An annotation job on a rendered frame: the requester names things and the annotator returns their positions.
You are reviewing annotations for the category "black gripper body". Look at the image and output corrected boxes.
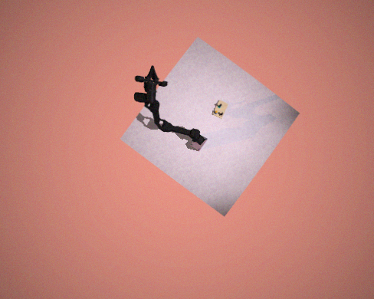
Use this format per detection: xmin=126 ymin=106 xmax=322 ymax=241
xmin=135 ymin=76 xmax=167 ymax=94

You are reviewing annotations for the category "tan circuit board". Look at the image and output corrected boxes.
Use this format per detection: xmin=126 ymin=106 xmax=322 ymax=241
xmin=213 ymin=100 xmax=228 ymax=119

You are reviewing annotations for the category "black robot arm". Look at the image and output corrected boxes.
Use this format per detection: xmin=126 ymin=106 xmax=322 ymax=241
xmin=134 ymin=92 xmax=205 ymax=145

